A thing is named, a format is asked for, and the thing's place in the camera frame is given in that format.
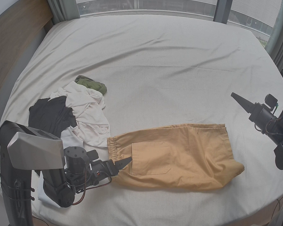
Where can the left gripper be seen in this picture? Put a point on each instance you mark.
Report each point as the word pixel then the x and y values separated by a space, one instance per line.
pixel 106 169

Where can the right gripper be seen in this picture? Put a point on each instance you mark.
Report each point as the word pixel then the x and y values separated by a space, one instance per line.
pixel 261 116

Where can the tan shorts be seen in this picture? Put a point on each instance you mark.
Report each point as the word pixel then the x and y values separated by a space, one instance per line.
pixel 179 159

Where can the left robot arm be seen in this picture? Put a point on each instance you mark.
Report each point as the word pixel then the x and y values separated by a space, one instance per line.
pixel 35 149

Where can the bed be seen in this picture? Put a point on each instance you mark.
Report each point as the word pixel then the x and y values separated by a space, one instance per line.
pixel 155 67

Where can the pale grey garment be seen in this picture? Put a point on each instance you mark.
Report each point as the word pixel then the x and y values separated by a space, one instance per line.
pixel 70 139

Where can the white garment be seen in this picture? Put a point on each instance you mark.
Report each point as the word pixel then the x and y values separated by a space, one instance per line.
pixel 89 116

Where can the olive green garment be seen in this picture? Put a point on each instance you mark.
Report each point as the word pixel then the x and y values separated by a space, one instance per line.
pixel 92 83

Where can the black garment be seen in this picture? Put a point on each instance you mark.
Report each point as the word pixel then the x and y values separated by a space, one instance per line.
pixel 49 116

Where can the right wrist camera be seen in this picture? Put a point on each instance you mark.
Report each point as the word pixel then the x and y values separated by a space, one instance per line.
pixel 271 100

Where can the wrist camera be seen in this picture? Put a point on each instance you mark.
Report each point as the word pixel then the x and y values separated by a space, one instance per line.
pixel 271 100
pixel 92 155

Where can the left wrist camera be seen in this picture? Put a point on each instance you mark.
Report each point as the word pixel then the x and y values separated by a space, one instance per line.
pixel 92 155

